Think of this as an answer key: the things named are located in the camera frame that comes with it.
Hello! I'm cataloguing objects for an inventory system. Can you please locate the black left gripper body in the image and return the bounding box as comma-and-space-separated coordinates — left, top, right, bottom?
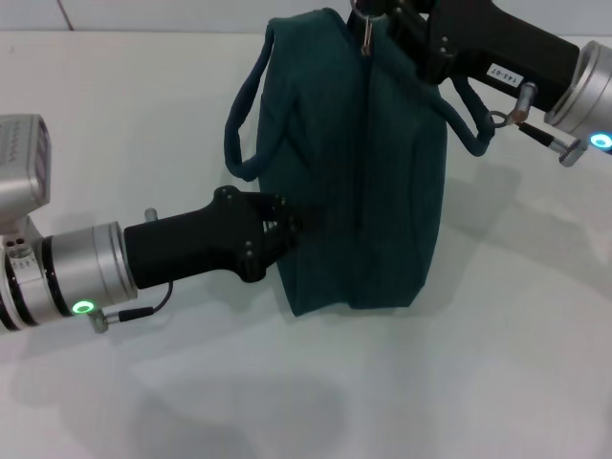
122, 186, 270, 291

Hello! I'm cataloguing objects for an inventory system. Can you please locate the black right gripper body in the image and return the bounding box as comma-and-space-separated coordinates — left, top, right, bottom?
409, 0, 581, 110

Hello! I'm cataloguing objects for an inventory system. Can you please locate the dark teal insulated lunch bag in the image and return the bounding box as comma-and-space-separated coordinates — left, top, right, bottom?
224, 7, 494, 319

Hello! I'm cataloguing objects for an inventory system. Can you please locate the left arm connector cable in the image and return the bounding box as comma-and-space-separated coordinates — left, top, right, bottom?
89, 281, 174, 335

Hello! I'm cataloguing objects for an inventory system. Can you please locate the arm connector cable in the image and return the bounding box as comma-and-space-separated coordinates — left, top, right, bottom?
89, 281, 174, 335
490, 80, 590, 169

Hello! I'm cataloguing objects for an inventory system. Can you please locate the right arm connector cable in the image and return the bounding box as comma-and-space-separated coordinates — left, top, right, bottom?
490, 80, 590, 169

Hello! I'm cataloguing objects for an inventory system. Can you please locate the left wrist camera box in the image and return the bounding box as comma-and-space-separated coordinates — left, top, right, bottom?
0, 113, 53, 236

